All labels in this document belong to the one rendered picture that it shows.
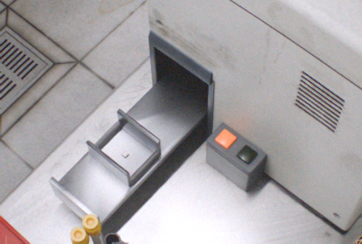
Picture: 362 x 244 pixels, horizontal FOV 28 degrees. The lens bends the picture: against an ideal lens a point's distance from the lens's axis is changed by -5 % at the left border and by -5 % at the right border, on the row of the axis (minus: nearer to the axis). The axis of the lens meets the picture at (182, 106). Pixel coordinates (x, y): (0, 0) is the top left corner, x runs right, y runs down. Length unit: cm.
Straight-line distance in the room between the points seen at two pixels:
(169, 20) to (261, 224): 24
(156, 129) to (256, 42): 20
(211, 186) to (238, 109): 11
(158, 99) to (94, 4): 127
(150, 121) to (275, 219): 17
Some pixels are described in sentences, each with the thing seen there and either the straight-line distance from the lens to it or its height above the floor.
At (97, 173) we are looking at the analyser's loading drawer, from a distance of 77.
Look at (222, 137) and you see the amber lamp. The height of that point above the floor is 93.
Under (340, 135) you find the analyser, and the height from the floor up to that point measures 105.
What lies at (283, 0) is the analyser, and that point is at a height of 117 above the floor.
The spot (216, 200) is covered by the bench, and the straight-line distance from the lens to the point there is 80.
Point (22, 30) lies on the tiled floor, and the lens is 205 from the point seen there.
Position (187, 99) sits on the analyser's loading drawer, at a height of 91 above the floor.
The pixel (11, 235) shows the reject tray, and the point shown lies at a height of 88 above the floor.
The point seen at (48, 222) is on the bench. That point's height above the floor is 88.
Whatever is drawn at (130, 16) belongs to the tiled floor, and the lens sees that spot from 202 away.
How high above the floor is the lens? 161
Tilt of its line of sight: 60 degrees down
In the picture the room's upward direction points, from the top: 2 degrees counter-clockwise
